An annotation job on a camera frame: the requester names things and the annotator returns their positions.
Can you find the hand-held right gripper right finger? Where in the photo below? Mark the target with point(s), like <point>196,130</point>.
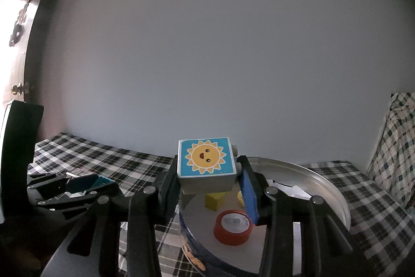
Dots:
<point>249,199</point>

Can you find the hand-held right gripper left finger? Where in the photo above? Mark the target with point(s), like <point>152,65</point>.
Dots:
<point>168,187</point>

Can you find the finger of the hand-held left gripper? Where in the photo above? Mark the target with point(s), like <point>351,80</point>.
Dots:
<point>81,182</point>
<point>84,199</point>

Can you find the plain yellow block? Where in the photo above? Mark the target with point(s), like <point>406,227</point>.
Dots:
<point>214,200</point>

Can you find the white sun picture block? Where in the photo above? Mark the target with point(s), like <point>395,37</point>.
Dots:
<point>206,163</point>

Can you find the round blue tin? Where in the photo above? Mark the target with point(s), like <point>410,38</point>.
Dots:
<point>324,192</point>

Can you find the red lid jar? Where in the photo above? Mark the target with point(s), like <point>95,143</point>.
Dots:
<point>233,226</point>

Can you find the plaid blanket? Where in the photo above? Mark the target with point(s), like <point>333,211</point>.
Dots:
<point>136,163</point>

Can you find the wooden door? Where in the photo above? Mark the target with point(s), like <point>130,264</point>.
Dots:
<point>19,53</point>

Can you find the plaid pillow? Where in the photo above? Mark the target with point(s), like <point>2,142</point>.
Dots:
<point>394,147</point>

